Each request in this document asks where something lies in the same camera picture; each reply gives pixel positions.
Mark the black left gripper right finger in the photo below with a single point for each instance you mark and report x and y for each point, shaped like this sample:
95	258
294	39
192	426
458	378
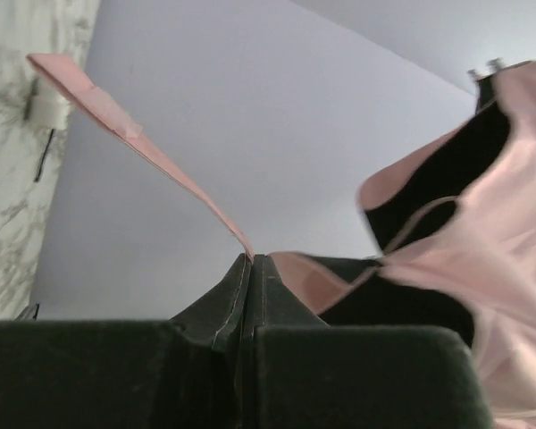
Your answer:
301	373

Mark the pink folding umbrella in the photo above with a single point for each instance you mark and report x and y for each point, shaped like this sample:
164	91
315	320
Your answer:
455	221

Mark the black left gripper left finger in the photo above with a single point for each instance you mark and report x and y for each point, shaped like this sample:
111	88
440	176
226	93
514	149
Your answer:
174	373

